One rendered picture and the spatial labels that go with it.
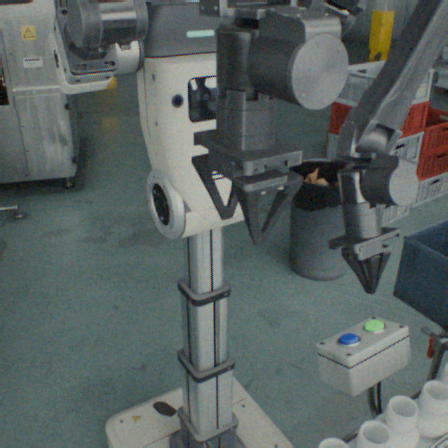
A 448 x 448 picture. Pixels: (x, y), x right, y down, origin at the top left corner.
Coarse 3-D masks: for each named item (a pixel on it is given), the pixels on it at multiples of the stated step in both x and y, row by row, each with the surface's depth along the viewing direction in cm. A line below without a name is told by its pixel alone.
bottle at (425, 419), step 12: (432, 384) 61; (444, 384) 60; (420, 396) 61; (432, 396) 62; (444, 396) 60; (420, 408) 60; (432, 408) 58; (444, 408) 58; (420, 420) 60; (432, 420) 59; (444, 420) 59; (420, 432) 59; (432, 432) 59; (444, 432) 59; (420, 444) 60
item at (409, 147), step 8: (328, 136) 326; (336, 136) 319; (416, 136) 326; (328, 144) 328; (336, 144) 322; (400, 144) 316; (408, 144) 323; (416, 144) 331; (328, 152) 330; (400, 152) 321; (408, 152) 327; (416, 152) 335; (344, 160) 322; (416, 160) 338
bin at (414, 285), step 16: (432, 224) 145; (416, 240) 143; (432, 240) 148; (416, 256) 137; (432, 256) 132; (400, 272) 144; (416, 272) 138; (432, 272) 133; (400, 288) 145; (416, 288) 140; (432, 288) 135; (416, 304) 141; (432, 304) 136; (432, 320) 137
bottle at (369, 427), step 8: (368, 424) 55; (376, 424) 55; (384, 424) 55; (360, 432) 54; (368, 432) 56; (376, 432) 56; (384, 432) 55; (352, 440) 57; (360, 440) 54; (368, 440) 59; (376, 440) 56; (384, 440) 55
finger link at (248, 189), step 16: (208, 160) 46; (224, 160) 43; (224, 176) 44; (240, 176) 43; (256, 176) 43; (272, 176) 43; (288, 176) 45; (240, 192) 42; (256, 192) 42; (272, 192) 45; (288, 192) 45; (256, 208) 44; (272, 208) 47; (256, 224) 46; (272, 224) 47; (256, 240) 47
